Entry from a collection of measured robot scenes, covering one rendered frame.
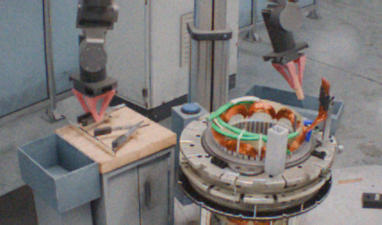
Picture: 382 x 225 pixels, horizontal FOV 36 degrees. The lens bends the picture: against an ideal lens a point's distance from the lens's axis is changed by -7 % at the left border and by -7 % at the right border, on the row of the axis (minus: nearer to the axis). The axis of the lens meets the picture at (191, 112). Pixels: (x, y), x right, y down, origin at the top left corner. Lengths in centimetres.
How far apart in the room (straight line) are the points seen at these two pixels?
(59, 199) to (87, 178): 8
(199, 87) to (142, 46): 187
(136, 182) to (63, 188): 19
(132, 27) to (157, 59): 24
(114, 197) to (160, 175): 13
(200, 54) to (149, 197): 46
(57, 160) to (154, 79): 223
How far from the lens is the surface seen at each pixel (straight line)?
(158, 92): 365
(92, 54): 122
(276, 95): 161
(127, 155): 128
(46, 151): 139
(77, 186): 125
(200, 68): 167
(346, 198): 170
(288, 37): 147
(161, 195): 142
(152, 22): 347
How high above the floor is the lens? 170
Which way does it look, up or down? 26 degrees down
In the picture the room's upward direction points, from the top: 1 degrees clockwise
